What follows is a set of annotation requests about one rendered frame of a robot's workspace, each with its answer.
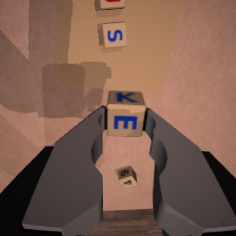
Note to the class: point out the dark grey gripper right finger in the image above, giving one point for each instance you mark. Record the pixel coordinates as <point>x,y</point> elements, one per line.
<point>195,194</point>

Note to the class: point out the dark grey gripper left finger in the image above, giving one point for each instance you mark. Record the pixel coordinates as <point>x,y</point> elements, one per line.
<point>60,192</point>

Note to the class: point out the tan flat mat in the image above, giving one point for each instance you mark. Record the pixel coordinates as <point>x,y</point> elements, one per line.
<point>141,66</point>

